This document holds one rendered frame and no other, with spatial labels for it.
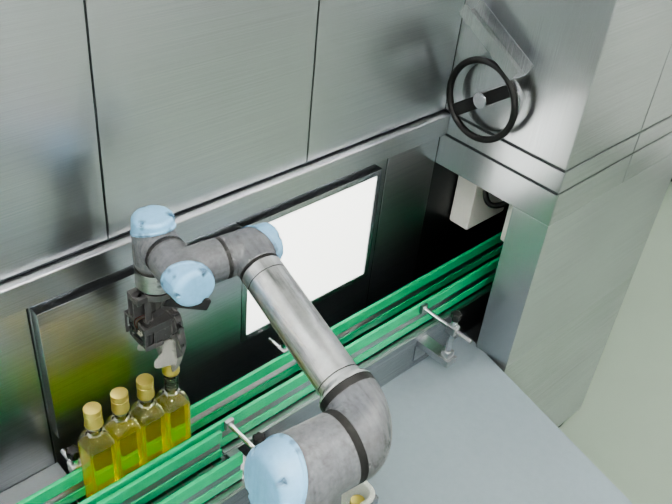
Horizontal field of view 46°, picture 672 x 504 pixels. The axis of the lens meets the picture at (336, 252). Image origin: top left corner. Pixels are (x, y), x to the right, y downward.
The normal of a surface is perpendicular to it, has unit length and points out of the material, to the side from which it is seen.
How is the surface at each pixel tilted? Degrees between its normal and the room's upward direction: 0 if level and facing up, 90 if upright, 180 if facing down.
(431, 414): 0
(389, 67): 90
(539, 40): 90
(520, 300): 90
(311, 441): 8
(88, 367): 90
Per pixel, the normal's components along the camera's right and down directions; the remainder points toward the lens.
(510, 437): 0.09, -0.80
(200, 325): 0.68, 0.49
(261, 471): -0.81, 0.18
